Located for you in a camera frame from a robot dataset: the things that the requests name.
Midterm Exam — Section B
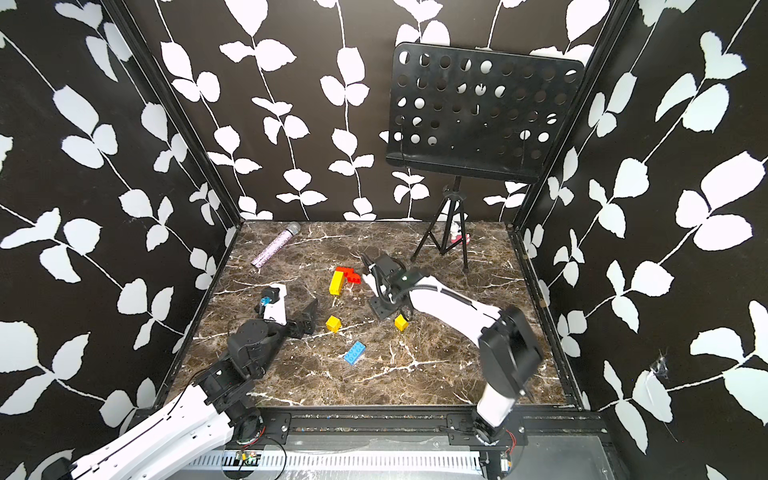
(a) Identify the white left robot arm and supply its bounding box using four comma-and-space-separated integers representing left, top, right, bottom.
41, 300, 318, 479

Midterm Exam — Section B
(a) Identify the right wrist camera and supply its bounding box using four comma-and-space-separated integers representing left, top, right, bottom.
361, 254, 404, 296

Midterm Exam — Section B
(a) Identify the tall yellow lego brick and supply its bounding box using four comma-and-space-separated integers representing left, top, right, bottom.
329, 270, 346, 296

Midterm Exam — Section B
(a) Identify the long red lego brick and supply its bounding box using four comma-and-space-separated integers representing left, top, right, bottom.
336, 267, 362, 284

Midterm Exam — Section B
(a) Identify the pink object behind stand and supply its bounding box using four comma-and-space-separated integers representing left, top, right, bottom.
449, 234, 471, 244

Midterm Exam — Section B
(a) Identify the black perforated music stand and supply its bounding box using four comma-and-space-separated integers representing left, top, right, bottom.
386, 42, 585, 254

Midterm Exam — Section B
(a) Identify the light blue lego brick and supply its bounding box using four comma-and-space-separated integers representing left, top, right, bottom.
343, 341, 366, 365

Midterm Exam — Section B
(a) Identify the small yellow lego brick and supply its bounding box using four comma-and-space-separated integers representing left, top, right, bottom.
325, 316, 342, 333

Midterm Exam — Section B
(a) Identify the white perforated strip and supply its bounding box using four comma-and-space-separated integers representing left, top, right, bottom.
185, 450, 482, 475

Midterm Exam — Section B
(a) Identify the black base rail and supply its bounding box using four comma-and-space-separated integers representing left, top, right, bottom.
233, 404, 610, 449

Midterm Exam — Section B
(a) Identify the purple rhinestone microphone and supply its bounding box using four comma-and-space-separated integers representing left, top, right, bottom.
250, 222, 301, 269

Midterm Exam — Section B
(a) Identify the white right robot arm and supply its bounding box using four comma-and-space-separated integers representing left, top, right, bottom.
362, 270, 544, 444

